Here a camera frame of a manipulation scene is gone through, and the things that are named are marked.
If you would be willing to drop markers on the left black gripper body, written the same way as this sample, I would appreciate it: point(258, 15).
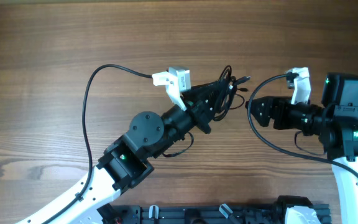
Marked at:
point(195, 114)

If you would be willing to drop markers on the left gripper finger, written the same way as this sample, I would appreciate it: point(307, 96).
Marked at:
point(216, 107)
point(207, 91)

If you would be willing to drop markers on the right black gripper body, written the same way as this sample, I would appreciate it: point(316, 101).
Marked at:
point(283, 104)

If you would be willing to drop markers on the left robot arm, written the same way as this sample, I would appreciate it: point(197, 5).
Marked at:
point(124, 164)

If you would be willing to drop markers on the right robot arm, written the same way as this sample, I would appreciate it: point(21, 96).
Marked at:
point(335, 123)

